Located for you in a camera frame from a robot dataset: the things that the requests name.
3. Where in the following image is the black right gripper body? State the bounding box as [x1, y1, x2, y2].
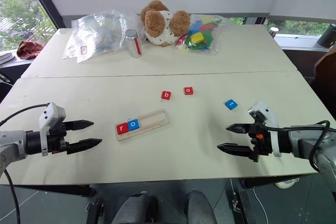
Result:
[248, 122, 274, 163]

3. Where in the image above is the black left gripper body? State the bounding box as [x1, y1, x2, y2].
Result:
[46, 121, 70, 155]

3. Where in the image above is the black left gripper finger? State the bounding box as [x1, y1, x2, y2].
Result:
[64, 120, 95, 131]
[66, 138, 103, 155]

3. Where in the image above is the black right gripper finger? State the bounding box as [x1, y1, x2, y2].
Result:
[216, 143, 256, 160]
[226, 123, 252, 134]

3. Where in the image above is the blue letter tile t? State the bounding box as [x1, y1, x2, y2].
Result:
[224, 99, 239, 110]

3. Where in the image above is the wooden letter tray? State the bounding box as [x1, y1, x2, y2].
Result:
[114, 109, 171, 142]

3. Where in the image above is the red letter tile r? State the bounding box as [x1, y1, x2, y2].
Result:
[116, 123, 130, 135]

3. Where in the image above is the blue letter tile o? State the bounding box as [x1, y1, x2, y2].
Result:
[127, 119, 140, 131]

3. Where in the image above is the bag of coloured blocks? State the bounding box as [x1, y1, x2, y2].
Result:
[175, 14, 232, 56]

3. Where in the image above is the white round object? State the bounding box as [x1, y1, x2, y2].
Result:
[274, 177, 300, 189]

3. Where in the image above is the dark grey rounded shape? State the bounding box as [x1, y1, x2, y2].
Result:
[112, 191, 159, 224]
[186, 189, 217, 224]

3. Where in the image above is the person in dark red shirt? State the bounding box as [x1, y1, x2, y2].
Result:
[313, 45, 336, 120]

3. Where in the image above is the dark red cloth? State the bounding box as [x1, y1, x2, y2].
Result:
[16, 40, 44, 60]

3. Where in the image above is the clear plastic zip bag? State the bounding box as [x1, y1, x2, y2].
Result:
[62, 9, 144, 64]

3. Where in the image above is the grey flat object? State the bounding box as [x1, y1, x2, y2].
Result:
[0, 52, 14, 65]

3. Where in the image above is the clear jar with red label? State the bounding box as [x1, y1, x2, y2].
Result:
[124, 28, 143, 58]

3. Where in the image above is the dark green container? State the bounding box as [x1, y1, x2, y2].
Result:
[317, 23, 336, 48]

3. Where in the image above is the brown white teddy bear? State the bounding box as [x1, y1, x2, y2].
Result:
[139, 0, 191, 47]

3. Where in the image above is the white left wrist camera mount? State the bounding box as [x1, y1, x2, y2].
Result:
[39, 102, 67, 157]

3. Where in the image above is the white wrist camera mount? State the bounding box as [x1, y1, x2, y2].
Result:
[39, 102, 67, 157]
[247, 100, 283, 158]

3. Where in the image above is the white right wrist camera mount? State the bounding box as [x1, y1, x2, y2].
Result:
[247, 100, 283, 158]

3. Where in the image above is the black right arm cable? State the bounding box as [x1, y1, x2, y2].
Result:
[264, 120, 332, 174]

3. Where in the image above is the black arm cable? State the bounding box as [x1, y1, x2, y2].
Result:
[264, 120, 332, 174]
[0, 103, 51, 224]

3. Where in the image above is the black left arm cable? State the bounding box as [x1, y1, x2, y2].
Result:
[0, 103, 51, 224]

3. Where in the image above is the black table frame bar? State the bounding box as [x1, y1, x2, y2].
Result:
[240, 175, 290, 189]
[14, 184, 96, 198]

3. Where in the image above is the black table leg bracket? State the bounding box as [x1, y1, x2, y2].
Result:
[225, 178, 257, 224]
[86, 199, 104, 224]

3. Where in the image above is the white floor cable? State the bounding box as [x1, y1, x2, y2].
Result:
[253, 186, 271, 224]

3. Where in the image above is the black window frame pillar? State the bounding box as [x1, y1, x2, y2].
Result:
[22, 0, 67, 29]

